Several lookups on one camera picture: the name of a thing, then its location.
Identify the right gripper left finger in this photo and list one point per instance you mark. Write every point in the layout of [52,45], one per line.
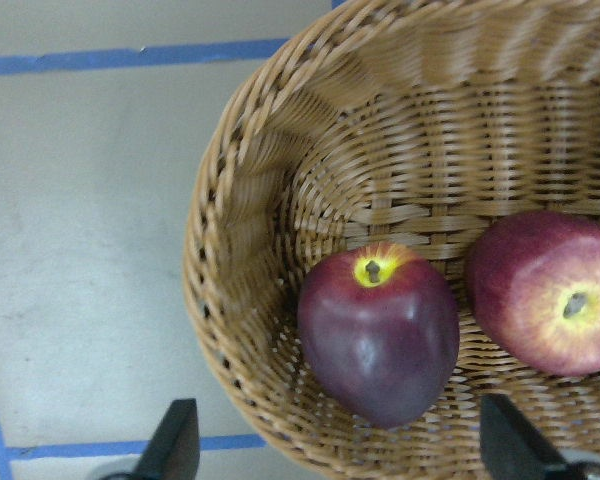
[173,453]

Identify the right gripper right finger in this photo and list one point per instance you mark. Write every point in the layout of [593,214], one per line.
[511,447]

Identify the red yellow apple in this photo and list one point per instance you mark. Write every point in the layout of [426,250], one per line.
[533,284]

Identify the dark red apple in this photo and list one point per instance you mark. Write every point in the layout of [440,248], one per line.
[379,327]

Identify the brown wicker basket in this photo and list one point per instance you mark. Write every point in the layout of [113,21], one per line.
[419,122]

